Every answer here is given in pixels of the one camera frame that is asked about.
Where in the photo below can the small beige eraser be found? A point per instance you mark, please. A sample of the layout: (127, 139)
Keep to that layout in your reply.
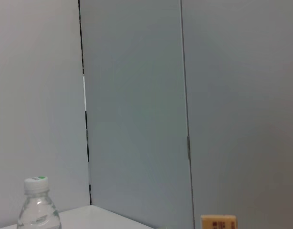
(218, 221)

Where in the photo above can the clear green-label water bottle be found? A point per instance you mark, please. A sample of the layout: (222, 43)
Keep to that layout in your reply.
(38, 207)

